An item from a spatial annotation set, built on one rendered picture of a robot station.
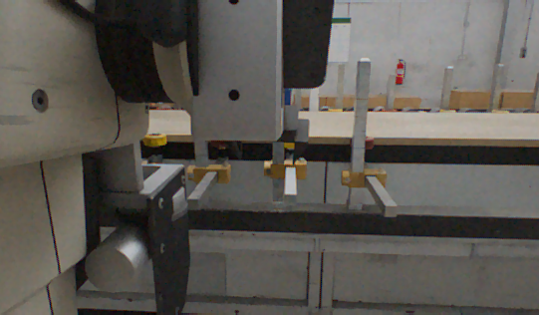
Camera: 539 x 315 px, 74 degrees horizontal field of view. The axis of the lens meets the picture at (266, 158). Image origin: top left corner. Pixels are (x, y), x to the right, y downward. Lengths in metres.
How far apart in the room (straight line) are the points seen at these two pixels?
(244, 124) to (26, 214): 0.16
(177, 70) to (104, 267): 0.20
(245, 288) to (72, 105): 1.49
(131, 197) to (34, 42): 0.20
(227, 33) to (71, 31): 0.08
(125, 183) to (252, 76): 0.20
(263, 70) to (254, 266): 1.42
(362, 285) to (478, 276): 0.47
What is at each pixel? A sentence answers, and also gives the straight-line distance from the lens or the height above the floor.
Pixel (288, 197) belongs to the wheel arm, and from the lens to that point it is 0.91.
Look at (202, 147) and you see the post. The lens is 1.16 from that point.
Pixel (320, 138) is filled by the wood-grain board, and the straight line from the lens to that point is 1.33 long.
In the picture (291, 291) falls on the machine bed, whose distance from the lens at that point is 1.65.
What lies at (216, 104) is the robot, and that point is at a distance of 0.20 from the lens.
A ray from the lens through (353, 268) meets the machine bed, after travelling 1.60.
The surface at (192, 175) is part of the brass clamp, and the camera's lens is 1.18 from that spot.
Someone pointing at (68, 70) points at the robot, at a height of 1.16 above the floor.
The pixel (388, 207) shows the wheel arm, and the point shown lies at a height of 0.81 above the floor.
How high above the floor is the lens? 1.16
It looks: 15 degrees down
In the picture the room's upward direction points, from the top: straight up
